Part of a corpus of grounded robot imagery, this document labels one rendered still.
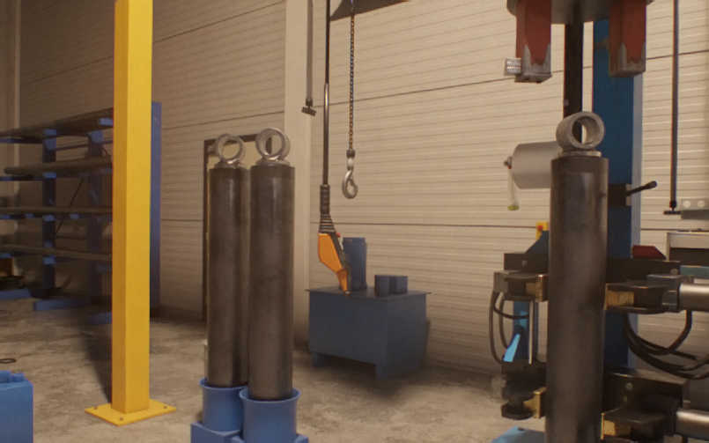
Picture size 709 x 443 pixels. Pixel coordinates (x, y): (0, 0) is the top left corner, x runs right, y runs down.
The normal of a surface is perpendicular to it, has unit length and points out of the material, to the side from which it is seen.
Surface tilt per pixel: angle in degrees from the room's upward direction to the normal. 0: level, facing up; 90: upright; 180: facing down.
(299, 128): 90
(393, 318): 90
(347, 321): 90
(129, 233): 90
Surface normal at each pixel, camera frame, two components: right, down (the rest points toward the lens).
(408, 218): -0.64, 0.00
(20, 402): 0.66, 0.02
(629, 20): 0.05, 0.02
